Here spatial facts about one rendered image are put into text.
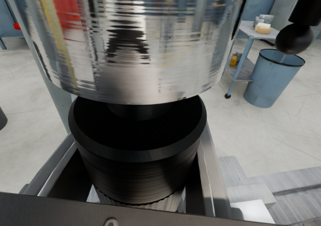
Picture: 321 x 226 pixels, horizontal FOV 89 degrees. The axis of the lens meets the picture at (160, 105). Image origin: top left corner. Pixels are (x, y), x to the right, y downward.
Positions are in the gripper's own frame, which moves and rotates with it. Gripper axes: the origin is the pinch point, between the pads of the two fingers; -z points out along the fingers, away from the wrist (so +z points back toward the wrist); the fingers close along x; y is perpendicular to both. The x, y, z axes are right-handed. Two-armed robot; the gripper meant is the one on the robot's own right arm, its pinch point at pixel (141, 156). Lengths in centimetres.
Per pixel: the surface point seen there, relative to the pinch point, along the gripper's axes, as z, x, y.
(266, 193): -9.5, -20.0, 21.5
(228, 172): -15.1, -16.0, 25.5
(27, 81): -177, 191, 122
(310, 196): -15, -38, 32
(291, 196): -15, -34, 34
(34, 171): -56, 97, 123
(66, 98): -31.1, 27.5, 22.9
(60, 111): -30, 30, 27
